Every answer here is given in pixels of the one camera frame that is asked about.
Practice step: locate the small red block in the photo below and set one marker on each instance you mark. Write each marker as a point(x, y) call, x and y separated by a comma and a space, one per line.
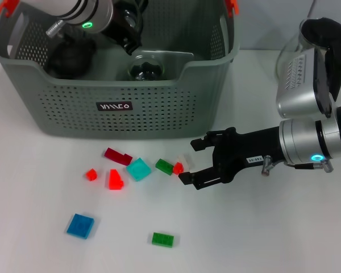
point(178, 168)
point(92, 174)

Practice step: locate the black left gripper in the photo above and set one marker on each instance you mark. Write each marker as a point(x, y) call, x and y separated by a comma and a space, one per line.
point(113, 25)

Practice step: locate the translucent white block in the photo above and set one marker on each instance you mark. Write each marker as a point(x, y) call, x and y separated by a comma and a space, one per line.
point(187, 159)

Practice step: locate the red slope block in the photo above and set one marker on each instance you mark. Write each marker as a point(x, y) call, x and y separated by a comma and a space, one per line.
point(115, 179)

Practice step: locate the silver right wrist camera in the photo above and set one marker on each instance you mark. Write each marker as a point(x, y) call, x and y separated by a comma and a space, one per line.
point(295, 94)

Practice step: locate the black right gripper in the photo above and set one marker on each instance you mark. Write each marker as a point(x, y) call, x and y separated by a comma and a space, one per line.
point(244, 153)

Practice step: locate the bright green block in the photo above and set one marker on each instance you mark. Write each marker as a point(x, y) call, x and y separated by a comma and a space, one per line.
point(162, 239)

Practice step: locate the teal square block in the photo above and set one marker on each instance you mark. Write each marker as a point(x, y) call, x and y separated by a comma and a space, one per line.
point(139, 169)

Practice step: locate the black clay teapot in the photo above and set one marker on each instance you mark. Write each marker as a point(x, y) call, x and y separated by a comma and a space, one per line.
point(69, 59)

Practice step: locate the dark red long block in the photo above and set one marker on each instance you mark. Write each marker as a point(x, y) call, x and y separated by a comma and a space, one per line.
point(116, 156)

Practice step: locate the dark green block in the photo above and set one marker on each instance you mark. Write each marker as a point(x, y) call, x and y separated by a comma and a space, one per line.
point(164, 166)

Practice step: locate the grey perforated storage bin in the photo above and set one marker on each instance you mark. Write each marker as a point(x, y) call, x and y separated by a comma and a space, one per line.
point(130, 119)

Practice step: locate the blue square block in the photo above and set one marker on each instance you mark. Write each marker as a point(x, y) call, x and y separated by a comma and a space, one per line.
point(81, 226)

